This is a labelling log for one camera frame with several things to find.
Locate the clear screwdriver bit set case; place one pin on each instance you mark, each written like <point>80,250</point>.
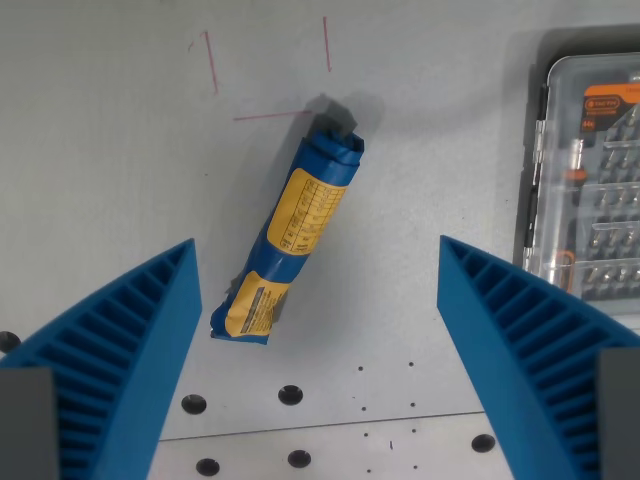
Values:
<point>585,185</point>

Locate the rolled blue yellow bag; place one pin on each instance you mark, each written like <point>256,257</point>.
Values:
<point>295,225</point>

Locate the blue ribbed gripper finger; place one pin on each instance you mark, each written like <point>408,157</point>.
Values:
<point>125,340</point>
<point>525,345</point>

